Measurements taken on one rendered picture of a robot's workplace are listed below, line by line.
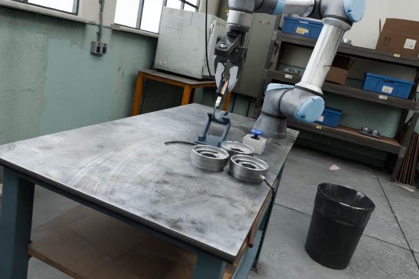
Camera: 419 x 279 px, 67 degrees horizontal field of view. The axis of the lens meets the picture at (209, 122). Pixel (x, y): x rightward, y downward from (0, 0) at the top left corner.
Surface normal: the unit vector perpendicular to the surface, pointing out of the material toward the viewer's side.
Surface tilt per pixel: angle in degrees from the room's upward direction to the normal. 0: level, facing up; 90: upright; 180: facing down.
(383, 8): 90
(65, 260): 0
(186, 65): 90
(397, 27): 91
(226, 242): 0
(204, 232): 0
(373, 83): 90
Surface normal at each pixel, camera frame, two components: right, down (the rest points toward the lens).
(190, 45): -0.35, 0.15
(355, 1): 0.58, 0.18
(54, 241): 0.20, -0.95
